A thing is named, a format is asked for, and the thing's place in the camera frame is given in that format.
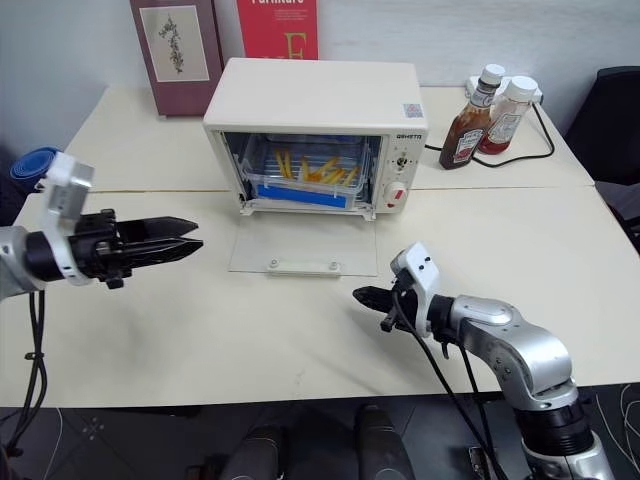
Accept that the red book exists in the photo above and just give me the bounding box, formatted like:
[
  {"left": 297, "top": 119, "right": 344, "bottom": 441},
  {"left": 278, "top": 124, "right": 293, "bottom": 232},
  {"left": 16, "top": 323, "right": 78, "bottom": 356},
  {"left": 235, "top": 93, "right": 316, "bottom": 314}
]
[{"left": 235, "top": 0, "right": 322, "bottom": 63}]

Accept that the white power strip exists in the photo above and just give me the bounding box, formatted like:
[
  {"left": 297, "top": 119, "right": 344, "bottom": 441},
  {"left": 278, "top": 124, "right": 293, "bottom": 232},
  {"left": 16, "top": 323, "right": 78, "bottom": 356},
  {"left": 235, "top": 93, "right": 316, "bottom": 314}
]
[{"left": 464, "top": 74, "right": 545, "bottom": 105}]

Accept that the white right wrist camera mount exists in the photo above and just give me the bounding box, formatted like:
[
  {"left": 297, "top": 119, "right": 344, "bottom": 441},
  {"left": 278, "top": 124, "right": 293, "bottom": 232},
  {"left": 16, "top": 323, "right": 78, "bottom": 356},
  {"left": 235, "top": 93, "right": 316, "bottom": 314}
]
[{"left": 389, "top": 241, "right": 444, "bottom": 340}]

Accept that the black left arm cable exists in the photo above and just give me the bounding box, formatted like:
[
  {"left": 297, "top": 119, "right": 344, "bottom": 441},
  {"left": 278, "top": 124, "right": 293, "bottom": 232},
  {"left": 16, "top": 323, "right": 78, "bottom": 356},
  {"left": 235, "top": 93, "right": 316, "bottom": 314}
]
[{"left": 0, "top": 289, "right": 49, "bottom": 457}]

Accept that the dark rounded shape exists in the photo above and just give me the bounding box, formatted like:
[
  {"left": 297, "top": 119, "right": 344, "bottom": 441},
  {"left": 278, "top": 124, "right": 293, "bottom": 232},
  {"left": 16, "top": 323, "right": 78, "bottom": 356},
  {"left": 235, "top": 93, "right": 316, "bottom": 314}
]
[
  {"left": 227, "top": 424, "right": 289, "bottom": 480},
  {"left": 353, "top": 404, "right": 424, "bottom": 480}
]

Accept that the black power cable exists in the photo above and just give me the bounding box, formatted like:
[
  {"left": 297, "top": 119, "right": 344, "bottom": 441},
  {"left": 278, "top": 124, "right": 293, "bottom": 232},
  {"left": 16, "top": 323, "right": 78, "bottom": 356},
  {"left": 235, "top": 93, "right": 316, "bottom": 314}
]
[{"left": 424, "top": 101, "right": 557, "bottom": 169}]

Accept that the black chair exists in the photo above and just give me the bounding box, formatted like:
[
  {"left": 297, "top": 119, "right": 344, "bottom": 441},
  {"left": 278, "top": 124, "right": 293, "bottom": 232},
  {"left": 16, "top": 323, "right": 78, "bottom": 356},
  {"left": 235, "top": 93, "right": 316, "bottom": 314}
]
[{"left": 563, "top": 65, "right": 640, "bottom": 252}]

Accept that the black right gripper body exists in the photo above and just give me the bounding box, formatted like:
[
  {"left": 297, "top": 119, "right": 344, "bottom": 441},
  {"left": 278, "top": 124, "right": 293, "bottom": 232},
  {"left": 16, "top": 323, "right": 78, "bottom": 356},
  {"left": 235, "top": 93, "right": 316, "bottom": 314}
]
[{"left": 379, "top": 285, "right": 420, "bottom": 334}]

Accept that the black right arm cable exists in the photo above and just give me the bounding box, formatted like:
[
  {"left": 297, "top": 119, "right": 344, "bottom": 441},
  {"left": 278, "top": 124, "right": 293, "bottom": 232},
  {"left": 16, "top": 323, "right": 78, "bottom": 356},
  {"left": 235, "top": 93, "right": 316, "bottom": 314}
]
[{"left": 392, "top": 289, "right": 509, "bottom": 480}]

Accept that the cream toaster oven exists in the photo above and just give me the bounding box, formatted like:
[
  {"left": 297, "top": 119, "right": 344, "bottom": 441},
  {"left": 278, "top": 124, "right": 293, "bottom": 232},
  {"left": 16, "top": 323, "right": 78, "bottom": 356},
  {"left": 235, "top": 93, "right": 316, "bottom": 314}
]
[{"left": 202, "top": 57, "right": 431, "bottom": 223}]

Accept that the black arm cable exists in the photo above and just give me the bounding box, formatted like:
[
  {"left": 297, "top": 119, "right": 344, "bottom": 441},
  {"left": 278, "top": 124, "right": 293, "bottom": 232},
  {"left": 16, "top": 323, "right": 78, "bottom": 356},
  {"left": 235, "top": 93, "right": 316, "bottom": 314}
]
[
  {"left": 0, "top": 289, "right": 49, "bottom": 457},
  {"left": 392, "top": 289, "right": 509, "bottom": 480}
]

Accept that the maroon book with plant picture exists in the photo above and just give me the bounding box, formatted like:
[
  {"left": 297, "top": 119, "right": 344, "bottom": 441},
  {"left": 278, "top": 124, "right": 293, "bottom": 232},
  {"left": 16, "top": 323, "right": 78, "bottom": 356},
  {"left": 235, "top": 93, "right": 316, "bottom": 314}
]
[{"left": 128, "top": 0, "right": 225, "bottom": 119}]

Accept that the clear food container blue label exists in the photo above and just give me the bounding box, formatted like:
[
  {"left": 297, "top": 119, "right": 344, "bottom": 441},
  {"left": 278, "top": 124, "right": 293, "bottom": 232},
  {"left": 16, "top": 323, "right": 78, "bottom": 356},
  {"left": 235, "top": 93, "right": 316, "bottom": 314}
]
[{"left": 242, "top": 133, "right": 374, "bottom": 211}]

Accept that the blue ribbed roll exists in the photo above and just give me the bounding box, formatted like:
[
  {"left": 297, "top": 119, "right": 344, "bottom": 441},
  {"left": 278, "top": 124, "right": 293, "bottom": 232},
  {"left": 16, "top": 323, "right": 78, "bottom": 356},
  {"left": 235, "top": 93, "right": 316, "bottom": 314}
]
[{"left": 9, "top": 145, "right": 64, "bottom": 194}]

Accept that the red ketchup bottle white cap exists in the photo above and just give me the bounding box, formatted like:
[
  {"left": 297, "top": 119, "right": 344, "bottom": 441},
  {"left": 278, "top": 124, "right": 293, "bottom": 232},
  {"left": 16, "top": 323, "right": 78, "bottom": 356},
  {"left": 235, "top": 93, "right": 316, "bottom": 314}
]
[{"left": 477, "top": 75, "right": 540, "bottom": 157}]

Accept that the glass toaster oven door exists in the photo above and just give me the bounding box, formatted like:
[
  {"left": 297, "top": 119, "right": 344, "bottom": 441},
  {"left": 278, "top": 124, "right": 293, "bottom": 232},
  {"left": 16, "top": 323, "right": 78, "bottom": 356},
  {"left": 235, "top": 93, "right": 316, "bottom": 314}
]
[{"left": 227, "top": 218, "right": 380, "bottom": 279}]

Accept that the thin white wire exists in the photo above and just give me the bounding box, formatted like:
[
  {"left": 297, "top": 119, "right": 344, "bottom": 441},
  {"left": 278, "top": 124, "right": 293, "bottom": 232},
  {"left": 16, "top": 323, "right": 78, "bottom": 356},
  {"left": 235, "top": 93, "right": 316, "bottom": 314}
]
[{"left": 618, "top": 383, "right": 640, "bottom": 480}]

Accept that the brown sauce bottle white cap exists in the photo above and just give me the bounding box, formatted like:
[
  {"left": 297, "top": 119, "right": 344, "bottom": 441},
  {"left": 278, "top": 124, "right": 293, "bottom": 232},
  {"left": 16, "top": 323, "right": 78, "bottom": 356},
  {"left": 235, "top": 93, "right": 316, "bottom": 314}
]
[{"left": 438, "top": 63, "right": 507, "bottom": 172}]

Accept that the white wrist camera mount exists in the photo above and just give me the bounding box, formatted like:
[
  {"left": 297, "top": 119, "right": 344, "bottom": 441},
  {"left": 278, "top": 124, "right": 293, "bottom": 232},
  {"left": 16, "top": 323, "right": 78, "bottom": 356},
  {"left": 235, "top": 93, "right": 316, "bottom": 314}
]
[
  {"left": 389, "top": 241, "right": 444, "bottom": 340},
  {"left": 36, "top": 152, "right": 96, "bottom": 287}
]

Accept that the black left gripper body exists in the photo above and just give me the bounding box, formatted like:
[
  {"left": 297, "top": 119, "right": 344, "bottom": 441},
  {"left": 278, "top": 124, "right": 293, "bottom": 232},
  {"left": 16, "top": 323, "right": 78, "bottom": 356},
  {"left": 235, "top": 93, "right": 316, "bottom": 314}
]
[{"left": 68, "top": 208, "right": 133, "bottom": 291}]

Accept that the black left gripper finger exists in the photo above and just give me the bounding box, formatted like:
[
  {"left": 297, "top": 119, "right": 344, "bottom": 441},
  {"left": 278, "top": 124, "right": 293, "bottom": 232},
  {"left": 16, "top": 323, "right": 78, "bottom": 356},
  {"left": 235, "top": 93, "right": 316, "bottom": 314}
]
[
  {"left": 121, "top": 238, "right": 205, "bottom": 269},
  {"left": 117, "top": 215, "right": 200, "bottom": 244}
]

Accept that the red white oven timer knob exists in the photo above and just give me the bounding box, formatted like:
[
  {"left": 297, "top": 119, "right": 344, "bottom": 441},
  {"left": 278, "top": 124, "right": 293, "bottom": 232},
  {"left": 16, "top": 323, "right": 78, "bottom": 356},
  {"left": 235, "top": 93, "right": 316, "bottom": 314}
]
[{"left": 381, "top": 181, "right": 409, "bottom": 211}]

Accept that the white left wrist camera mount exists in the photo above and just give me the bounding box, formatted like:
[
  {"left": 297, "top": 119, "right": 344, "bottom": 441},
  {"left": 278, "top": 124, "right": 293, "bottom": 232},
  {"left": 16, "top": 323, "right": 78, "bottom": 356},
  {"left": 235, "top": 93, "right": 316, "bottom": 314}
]
[{"left": 36, "top": 152, "right": 96, "bottom": 287}]

